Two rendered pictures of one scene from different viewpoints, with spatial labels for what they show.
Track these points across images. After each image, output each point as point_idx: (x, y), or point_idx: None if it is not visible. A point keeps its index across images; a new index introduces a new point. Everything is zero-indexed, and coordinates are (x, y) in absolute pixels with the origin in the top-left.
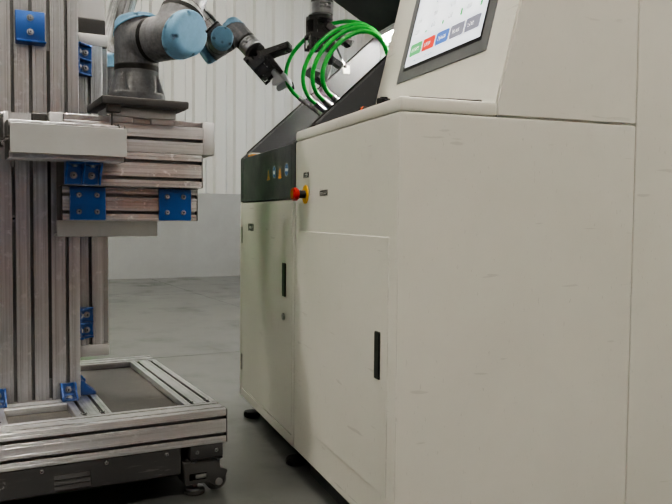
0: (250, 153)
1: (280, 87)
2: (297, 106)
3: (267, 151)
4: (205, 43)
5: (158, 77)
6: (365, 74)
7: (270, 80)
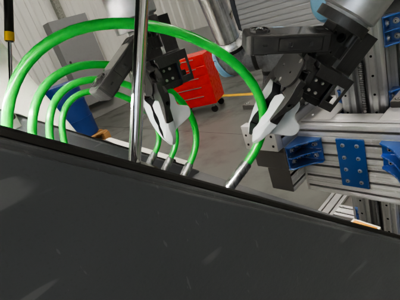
0: (363, 222)
1: (288, 128)
2: (347, 221)
3: (265, 193)
4: (217, 70)
5: (264, 79)
6: (108, 141)
7: (313, 105)
